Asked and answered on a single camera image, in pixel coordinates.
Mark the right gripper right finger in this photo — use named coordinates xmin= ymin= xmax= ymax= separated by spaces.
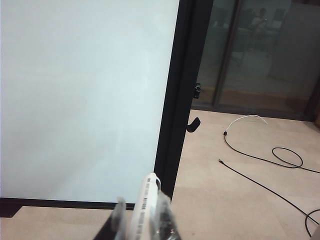
xmin=152 ymin=191 xmax=181 ymax=240

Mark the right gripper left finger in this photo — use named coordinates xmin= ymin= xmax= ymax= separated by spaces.
xmin=111 ymin=196 xmax=128 ymax=240

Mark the white marker pen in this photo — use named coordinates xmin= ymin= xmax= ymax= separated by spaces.
xmin=127 ymin=171 xmax=162 ymax=240

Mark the black framed whiteboard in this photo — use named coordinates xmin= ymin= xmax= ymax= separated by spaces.
xmin=0 ymin=0 xmax=215 ymax=219

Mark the dark framed glass partition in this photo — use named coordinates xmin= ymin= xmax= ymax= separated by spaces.
xmin=191 ymin=0 xmax=320 ymax=123

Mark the thin black floor cable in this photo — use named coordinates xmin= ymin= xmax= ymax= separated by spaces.
xmin=218 ymin=159 xmax=320 ymax=238

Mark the black hook on frame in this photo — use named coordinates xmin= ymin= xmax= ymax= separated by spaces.
xmin=186 ymin=116 xmax=202 ymax=134

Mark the black floor cable white end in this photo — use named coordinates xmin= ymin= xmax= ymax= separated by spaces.
xmin=223 ymin=114 xmax=320 ymax=175

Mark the black frame clamp knob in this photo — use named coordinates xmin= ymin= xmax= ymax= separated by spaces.
xmin=193 ymin=82 xmax=202 ymax=100

